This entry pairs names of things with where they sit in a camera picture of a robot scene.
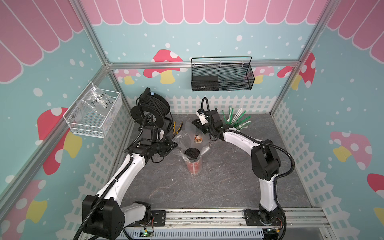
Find red cartoon milk tea cup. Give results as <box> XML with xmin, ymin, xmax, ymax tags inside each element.
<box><xmin>194</xmin><ymin>134</ymin><xmax>203</xmax><ymax>144</ymax></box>

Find clear plastic carrier bag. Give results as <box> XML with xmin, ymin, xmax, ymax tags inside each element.
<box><xmin>173</xmin><ymin>123</ymin><xmax>210</xmax><ymax>167</ymax></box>

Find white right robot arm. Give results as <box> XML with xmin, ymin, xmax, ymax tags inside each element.
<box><xmin>197</xmin><ymin>97</ymin><xmax>295</xmax><ymax>226</ymax></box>

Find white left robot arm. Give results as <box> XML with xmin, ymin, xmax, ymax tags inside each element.
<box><xmin>74</xmin><ymin>113</ymin><xmax>177</xmax><ymax>240</ymax></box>

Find yellow black pliers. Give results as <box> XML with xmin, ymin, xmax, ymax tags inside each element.
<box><xmin>173</xmin><ymin>121</ymin><xmax>184</xmax><ymax>136</ymax></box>

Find green and white straws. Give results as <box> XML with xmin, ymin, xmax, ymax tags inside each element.
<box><xmin>222</xmin><ymin>107</ymin><xmax>252</xmax><ymax>131</ymax></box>

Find black box in basket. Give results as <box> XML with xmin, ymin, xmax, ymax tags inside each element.
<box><xmin>191</xmin><ymin>76</ymin><xmax>219</xmax><ymax>92</ymax></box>

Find clear bag in basket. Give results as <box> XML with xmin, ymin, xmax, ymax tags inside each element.
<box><xmin>81</xmin><ymin>86</ymin><xmax>115</xmax><ymax>119</ymax></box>

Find black cable reel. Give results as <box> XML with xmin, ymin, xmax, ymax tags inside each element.
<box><xmin>130</xmin><ymin>88</ymin><xmax>174</xmax><ymax>134</ymax></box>

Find black mesh wall basket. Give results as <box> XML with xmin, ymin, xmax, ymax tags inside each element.
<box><xmin>191</xmin><ymin>56</ymin><xmax>255</xmax><ymax>91</ymax></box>

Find white wire wall basket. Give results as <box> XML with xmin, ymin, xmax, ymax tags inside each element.
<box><xmin>63</xmin><ymin>82</ymin><xmax>123</xmax><ymax>139</ymax></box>

